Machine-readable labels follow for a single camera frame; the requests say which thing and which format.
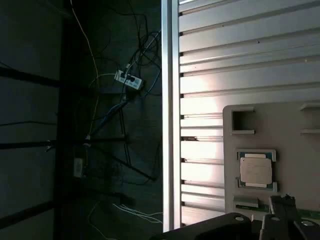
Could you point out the white power strip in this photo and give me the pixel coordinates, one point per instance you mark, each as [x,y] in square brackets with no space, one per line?
[130,80]

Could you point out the grey power adapter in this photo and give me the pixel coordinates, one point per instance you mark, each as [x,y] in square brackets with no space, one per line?
[78,167]

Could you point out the grey parts rack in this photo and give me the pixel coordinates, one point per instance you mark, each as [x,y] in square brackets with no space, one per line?
[287,150]

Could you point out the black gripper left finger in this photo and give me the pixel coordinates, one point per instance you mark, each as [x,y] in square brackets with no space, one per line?
[232,225]

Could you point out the green RAM stick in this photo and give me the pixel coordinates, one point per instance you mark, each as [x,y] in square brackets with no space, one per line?
[311,214]

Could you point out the black metal frame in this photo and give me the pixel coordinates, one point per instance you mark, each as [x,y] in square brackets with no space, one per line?
[67,100]

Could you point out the silver CPU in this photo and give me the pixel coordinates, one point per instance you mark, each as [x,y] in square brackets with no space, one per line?
[255,170]

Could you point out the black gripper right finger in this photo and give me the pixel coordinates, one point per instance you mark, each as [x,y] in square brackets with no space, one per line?
[291,207]

